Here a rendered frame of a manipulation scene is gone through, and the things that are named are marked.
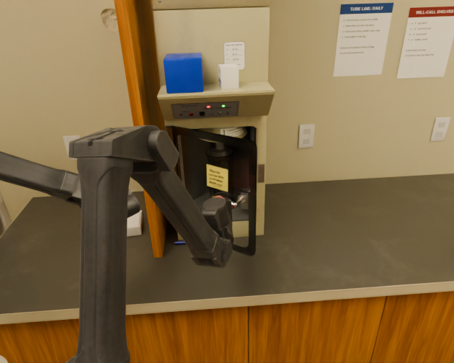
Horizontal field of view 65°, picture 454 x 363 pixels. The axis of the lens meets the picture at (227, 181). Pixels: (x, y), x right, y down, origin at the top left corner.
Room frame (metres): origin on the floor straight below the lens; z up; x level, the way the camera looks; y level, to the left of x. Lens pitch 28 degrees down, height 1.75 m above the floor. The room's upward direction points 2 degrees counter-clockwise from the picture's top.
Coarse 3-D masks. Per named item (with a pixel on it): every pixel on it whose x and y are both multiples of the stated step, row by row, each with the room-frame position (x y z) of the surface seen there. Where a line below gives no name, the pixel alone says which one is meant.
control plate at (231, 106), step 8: (176, 104) 0.98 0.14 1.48; (184, 104) 0.98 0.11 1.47; (192, 104) 0.99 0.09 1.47; (200, 104) 0.99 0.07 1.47; (208, 104) 0.99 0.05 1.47; (216, 104) 0.99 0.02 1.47; (224, 104) 1.00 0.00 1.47; (232, 104) 1.00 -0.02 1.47; (176, 112) 1.01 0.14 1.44; (184, 112) 1.02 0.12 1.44; (192, 112) 1.02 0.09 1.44; (208, 112) 1.03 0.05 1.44; (216, 112) 1.03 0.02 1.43; (224, 112) 1.03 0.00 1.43; (232, 112) 1.03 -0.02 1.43
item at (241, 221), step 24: (192, 144) 1.01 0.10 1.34; (216, 144) 0.96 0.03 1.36; (240, 144) 0.92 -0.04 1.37; (192, 168) 1.01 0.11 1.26; (240, 168) 0.92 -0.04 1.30; (192, 192) 1.02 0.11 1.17; (216, 192) 0.97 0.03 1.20; (240, 192) 0.92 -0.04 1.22; (240, 216) 0.92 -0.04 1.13; (240, 240) 0.93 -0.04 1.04
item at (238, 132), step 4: (200, 128) 1.15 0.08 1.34; (204, 128) 1.13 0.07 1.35; (208, 128) 1.12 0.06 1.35; (212, 128) 1.12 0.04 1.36; (216, 128) 1.11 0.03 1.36; (220, 128) 1.11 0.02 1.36; (224, 128) 1.11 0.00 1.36; (228, 128) 1.11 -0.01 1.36; (232, 128) 1.12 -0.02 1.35; (236, 128) 1.12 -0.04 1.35; (240, 128) 1.14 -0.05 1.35; (244, 128) 1.16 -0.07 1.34; (208, 132) 1.12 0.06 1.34; (212, 132) 1.11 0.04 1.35; (216, 132) 1.11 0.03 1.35; (220, 132) 1.10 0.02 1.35; (224, 132) 1.10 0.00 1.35; (228, 132) 1.11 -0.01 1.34; (232, 132) 1.11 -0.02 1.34; (236, 132) 1.12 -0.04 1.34; (240, 132) 1.13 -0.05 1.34; (244, 132) 1.15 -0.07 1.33; (232, 136) 1.10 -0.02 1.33; (236, 136) 1.11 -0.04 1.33; (240, 136) 1.12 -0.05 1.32
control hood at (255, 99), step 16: (160, 96) 0.96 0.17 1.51; (176, 96) 0.96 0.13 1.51; (192, 96) 0.96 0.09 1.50; (208, 96) 0.97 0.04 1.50; (224, 96) 0.97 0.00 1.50; (240, 96) 0.97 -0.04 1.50; (256, 96) 0.98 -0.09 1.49; (272, 96) 0.98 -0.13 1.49; (240, 112) 1.04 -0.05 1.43; (256, 112) 1.04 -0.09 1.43
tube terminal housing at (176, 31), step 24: (168, 24) 1.07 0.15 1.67; (192, 24) 1.08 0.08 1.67; (216, 24) 1.08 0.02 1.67; (240, 24) 1.08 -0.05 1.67; (264, 24) 1.09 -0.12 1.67; (168, 48) 1.07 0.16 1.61; (192, 48) 1.08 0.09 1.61; (216, 48) 1.08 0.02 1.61; (264, 48) 1.09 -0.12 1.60; (216, 72) 1.08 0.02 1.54; (240, 72) 1.08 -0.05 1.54; (264, 72) 1.09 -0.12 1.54; (168, 120) 1.07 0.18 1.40; (192, 120) 1.07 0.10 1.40; (216, 120) 1.08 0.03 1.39; (240, 120) 1.08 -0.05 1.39; (264, 120) 1.09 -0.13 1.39; (264, 144) 1.09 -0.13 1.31; (264, 168) 1.09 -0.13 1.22; (264, 192) 1.09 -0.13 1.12
